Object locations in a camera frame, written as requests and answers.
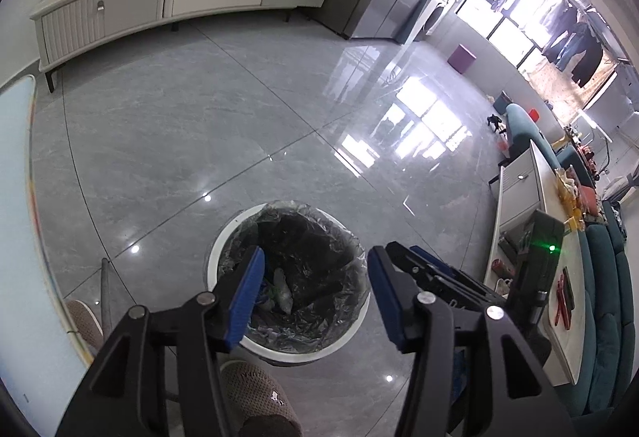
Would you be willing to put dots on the white washing machine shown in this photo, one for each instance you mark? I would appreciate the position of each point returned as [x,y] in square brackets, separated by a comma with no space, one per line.
[439,15]

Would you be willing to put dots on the teal sofa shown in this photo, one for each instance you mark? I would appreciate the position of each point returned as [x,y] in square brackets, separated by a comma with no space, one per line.
[609,342]

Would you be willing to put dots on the balcony window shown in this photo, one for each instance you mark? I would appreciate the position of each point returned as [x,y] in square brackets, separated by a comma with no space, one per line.
[519,32]

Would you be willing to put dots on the clear plastic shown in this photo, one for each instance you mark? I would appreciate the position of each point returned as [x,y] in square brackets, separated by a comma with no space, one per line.
[282,289]

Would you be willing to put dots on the dark teal box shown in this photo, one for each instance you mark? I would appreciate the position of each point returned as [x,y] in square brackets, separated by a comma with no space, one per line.
[502,100]

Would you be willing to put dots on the brown slipper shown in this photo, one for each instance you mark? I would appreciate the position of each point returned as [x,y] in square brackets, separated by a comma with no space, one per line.
[82,324]
[259,397]

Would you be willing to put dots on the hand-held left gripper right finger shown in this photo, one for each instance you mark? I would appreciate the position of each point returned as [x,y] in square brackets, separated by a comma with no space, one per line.
[387,302]

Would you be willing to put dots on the row of hanging clothes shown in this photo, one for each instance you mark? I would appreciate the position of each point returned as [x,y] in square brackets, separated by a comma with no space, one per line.
[579,42]

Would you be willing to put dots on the white coffee table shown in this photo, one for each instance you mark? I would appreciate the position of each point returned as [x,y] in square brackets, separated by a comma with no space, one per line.
[524,187]

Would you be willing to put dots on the red bucket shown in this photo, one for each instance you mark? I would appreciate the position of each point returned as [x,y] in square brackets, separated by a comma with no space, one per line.
[533,115]

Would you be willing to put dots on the small black toy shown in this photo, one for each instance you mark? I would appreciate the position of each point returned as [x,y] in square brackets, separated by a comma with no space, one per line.
[495,122]

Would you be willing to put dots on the pile of colourful clutter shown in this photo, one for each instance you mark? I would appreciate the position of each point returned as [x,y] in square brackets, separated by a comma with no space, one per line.
[576,197]

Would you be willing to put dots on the white round trash bin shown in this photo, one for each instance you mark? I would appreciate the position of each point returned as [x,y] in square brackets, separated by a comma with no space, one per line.
[218,245]

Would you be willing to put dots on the purple stool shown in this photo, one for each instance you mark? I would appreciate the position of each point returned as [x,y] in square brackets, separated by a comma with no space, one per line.
[462,57]

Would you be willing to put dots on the grey chair leg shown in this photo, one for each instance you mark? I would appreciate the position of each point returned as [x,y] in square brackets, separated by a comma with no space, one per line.
[106,292]

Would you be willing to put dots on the white drawer tv cabinet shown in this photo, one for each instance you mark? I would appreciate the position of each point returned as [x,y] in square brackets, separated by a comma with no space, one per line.
[130,2]

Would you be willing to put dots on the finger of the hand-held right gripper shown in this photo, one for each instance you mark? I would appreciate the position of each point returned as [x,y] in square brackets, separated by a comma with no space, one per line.
[404,257]
[432,260]

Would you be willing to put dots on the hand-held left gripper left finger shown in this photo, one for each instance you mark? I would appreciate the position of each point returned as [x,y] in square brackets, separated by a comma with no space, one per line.
[244,302]

